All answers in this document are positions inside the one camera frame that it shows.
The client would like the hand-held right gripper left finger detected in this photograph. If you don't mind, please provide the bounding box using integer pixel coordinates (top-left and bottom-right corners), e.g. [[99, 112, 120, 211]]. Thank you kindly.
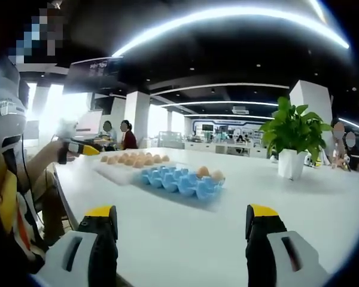
[[35, 204, 119, 287]]

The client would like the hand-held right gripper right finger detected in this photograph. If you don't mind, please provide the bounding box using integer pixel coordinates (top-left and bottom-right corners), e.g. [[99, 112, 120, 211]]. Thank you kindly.
[[245, 204, 330, 287]]

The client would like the cluster of brown eggs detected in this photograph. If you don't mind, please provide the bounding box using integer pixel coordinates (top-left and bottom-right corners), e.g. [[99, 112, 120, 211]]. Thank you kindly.
[[100, 151, 171, 167]]

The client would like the blue egg tray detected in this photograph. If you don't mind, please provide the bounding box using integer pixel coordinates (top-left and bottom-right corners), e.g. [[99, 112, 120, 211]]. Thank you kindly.
[[140, 166, 227, 201]]

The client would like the white foam holder tray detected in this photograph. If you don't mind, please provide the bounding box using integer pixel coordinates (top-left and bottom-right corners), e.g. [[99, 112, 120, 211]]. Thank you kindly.
[[92, 152, 180, 186]]

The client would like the person's left hand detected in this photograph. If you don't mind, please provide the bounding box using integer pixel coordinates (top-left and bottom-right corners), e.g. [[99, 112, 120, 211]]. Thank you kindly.
[[47, 139, 75, 164]]

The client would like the white framed monitor screen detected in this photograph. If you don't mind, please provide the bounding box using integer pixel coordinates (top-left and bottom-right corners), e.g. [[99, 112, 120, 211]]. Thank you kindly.
[[77, 109, 104, 133]]

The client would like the white square pillar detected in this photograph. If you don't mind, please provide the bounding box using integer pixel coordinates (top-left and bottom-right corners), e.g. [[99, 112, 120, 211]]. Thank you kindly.
[[125, 90, 151, 149], [288, 79, 333, 120]]

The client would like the dark hanging ceiling screen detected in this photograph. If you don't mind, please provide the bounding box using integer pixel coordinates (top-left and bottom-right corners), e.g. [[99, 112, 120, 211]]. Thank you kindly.
[[62, 56, 123, 93]]

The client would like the person's white clothing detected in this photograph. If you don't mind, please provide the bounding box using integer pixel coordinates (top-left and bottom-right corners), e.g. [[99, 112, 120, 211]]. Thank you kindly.
[[0, 58, 28, 158]]

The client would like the white table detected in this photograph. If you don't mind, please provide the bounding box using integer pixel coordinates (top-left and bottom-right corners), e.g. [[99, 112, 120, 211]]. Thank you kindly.
[[52, 146, 359, 287]]

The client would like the orange white striped cloth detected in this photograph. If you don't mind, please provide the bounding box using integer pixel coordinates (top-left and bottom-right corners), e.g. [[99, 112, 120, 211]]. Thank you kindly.
[[14, 194, 45, 255]]

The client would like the green plant in white pot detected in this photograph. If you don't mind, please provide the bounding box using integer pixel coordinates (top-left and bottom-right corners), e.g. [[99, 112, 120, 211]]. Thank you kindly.
[[258, 96, 333, 180]]

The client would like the glass display case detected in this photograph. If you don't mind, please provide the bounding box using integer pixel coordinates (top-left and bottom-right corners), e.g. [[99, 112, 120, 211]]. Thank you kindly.
[[159, 130, 184, 148]]

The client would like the person's yellow clothing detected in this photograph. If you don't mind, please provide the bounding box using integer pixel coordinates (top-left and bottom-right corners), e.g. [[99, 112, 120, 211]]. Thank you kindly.
[[0, 173, 19, 237]]

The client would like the long white low counter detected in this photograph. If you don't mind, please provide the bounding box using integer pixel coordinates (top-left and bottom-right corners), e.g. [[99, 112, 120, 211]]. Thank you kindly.
[[184, 140, 270, 158]]

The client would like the long thin ceiling light strip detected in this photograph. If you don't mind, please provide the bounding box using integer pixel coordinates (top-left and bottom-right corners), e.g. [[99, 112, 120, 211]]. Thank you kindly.
[[184, 112, 275, 121], [160, 100, 279, 108]]

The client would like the straight ceiling light strip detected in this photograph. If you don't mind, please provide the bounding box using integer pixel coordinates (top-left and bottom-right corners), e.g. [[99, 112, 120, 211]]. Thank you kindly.
[[337, 117, 359, 132]]

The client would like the wide curved ceiling light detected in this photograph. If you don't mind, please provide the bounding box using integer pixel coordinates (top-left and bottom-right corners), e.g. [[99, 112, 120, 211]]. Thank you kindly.
[[112, 5, 350, 57]]

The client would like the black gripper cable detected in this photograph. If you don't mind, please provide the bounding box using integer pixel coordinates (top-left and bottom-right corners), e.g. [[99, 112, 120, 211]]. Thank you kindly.
[[20, 134, 31, 194]]

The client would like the blue trimmed display wall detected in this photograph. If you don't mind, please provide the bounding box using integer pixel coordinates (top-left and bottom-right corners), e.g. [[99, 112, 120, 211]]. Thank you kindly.
[[191, 118, 275, 144]]

